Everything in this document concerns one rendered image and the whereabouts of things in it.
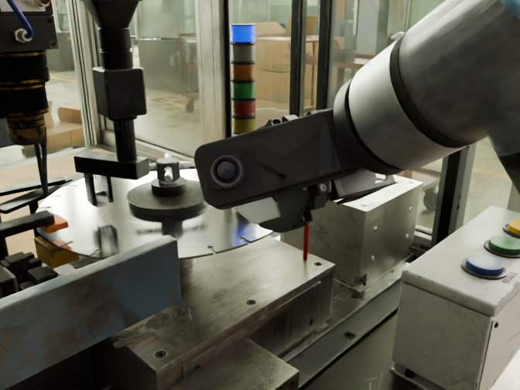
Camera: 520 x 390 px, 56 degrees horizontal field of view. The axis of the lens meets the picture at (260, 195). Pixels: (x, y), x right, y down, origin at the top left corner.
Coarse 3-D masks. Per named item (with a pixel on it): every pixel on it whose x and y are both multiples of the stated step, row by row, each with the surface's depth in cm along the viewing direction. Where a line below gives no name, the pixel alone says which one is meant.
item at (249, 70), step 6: (234, 66) 85; (240, 66) 84; (246, 66) 84; (252, 66) 85; (234, 72) 85; (240, 72) 85; (246, 72) 85; (252, 72) 85; (234, 78) 85; (240, 78) 85; (246, 78) 85; (252, 78) 86
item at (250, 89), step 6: (234, 84) 86; (240, 84) 85; (246, 84) 85; (252, 84) 86; (234, 90) 86; (240, 90) 86; (246, 90) 86; (252, 90) 86; (234, 96) 87; (240, 96) 86; (246, 96) 86; (252, 96) 87
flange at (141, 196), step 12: (156, 180) 63; (180, 180) 63; (192, 180) 68; (132, 192) 64; (144, 192) 63; (156, 192) 62; (168, 192) 61; (180, 192) 62; (192, 192) 63; (132, 204) 60; (144, 204) 60; (156, 204) 60; (168, 204) 60; (180, 204) 60; (192, 204) 60; (204, 204) 62
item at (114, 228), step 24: (72, 192) 67; (120, 192) 67; (72, 216) 59; (96, 216) 59; (120, 216) 59; (144, 216) 59; (168, 216) 59; (192, 216) 59; (216, 216) 59; (240, 216) 59; (48, 240) 53; (72, 240) 53; (96, 240) 53; (120, 240) 53; (144, 240) 53; (192, 240) 53; (216, 240) 53; (240, 240) 53
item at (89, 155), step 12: (132, 120) 53; (120, 132) 53; (132, 132) 53; (120, 144) 53; (132, 144) 54; (84, 156) 56; (96, 156) 56; (108, 156) 56; (120, 156) 54; (132, 156) 54; (84, 168) 56; (96, 168) 55; (108, 168) 55; (120, 168) 54; (132, 168) 53; (144, 168) 55; (84, 180) 58; (108, 180) 57; (108, 192) 58; (96, 204) 57
